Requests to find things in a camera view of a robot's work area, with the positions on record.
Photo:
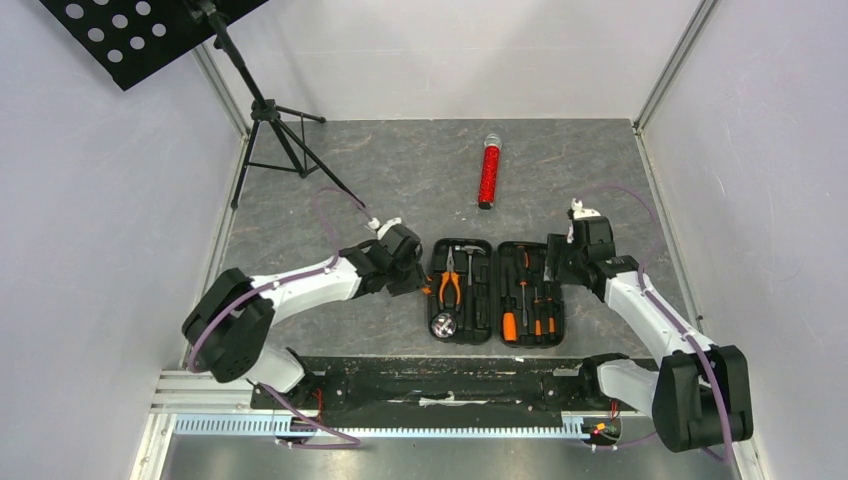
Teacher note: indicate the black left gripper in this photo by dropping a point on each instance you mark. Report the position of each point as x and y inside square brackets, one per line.
[415, 279]

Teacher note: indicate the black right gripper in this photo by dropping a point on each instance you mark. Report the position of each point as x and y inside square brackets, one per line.
[559, 263]

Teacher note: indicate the orange handle pliers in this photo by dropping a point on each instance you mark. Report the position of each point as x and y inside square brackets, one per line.
[450, 294]

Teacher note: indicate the thin orange black screwdriver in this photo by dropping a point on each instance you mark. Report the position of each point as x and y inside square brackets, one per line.
[537, 309]

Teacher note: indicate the black plastic tool case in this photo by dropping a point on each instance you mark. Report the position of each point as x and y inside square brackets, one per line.
[487, 284]

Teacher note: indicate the steel claw hammer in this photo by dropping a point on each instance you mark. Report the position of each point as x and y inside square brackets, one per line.
[470, 251]

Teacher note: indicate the large orange handle screwdriver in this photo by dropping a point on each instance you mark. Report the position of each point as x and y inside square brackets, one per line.
[508, 304]

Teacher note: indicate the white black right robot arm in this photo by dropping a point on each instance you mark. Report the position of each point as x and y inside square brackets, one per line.
[699, 396]

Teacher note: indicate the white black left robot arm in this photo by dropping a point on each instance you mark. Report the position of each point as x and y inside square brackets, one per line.
[228, 328]

